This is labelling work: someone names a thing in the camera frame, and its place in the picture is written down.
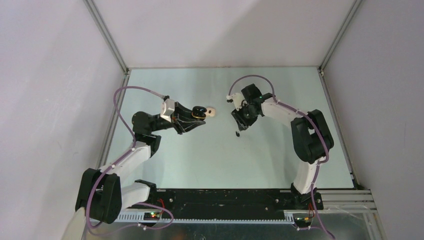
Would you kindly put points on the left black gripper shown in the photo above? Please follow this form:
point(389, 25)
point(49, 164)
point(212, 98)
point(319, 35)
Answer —
point(182, 120)

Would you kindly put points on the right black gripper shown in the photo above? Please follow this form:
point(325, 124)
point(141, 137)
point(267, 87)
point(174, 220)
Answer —
point(243, 123)

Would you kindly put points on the black earbud charging case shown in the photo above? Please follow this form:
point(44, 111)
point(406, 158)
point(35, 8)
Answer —
point(200, 112)

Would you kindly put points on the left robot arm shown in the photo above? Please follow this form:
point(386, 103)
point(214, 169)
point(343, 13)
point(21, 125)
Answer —
point(101, 195)

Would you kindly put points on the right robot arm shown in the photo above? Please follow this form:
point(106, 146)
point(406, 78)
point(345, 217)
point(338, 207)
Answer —
point(311, 137)

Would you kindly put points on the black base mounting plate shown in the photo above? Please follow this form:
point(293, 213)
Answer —
point(233, 204)

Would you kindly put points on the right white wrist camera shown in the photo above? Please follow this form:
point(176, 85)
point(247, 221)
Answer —
point(237, 99)

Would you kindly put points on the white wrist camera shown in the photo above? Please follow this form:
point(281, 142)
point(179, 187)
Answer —
point(167, 109)
point(237, 99)

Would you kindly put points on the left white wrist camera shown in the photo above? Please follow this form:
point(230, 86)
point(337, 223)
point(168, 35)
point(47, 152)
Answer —
point(167, 109)

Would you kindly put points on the left aluminium frame post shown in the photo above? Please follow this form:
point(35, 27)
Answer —
point(106, 34)

